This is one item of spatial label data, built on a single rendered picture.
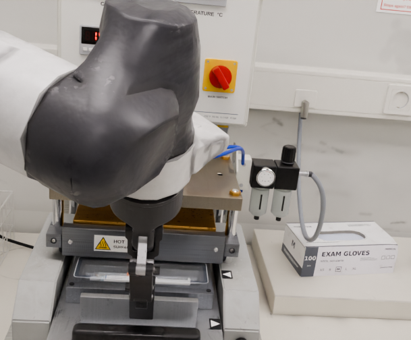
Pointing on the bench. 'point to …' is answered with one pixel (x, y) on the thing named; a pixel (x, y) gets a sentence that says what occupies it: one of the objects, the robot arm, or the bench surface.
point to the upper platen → (194, 221)
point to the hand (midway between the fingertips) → (142, 297)
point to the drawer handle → (132, 332)
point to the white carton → (340, 249)
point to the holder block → (72, 294)
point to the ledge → (346, 285)
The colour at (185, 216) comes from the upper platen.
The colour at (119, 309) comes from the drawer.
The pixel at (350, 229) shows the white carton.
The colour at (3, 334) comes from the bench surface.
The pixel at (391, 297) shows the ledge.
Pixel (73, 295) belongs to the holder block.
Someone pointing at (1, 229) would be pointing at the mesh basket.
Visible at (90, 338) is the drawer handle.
